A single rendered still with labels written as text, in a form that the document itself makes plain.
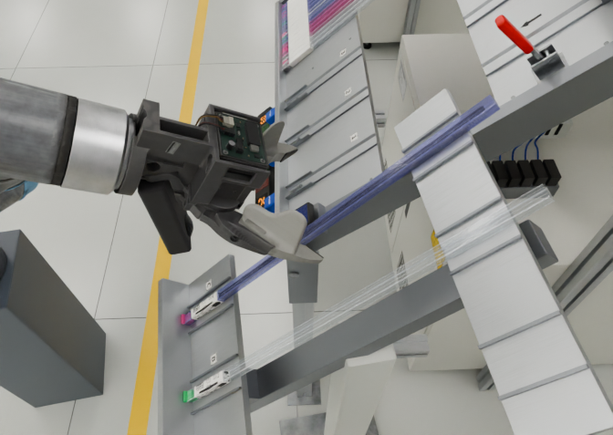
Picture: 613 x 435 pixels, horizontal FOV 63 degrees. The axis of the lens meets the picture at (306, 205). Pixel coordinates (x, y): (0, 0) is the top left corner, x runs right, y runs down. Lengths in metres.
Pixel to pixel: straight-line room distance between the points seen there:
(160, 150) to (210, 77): 1.84
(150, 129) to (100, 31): 2.27
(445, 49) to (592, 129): 0.40
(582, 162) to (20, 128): 1.04
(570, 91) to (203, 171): 0.43
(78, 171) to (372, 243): 1.33
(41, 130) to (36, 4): 2.60
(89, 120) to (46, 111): 0.03
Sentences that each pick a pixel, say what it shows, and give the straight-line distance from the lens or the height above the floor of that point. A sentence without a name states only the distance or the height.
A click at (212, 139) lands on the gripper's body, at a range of 0.44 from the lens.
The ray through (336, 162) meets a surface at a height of 0.80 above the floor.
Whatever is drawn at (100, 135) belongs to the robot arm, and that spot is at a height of 1.12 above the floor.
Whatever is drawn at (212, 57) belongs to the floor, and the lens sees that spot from 2.38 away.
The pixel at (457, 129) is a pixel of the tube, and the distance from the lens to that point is 0.51.
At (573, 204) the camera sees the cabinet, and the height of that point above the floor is 0.62.
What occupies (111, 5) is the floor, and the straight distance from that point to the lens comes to 2.86.
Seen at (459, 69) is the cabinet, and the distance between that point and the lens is 1.32.
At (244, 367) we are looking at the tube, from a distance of 0.62.
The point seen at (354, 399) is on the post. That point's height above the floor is 0.68.
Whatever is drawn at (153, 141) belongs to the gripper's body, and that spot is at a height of 1.11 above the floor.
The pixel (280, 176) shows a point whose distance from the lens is 0.87.
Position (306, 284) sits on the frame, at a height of 0.66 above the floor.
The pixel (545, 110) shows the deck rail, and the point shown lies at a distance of 0.67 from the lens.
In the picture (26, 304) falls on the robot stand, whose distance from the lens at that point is 1.17.
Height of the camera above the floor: 1.40
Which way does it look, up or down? 53 degrees down
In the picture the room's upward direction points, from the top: straight up
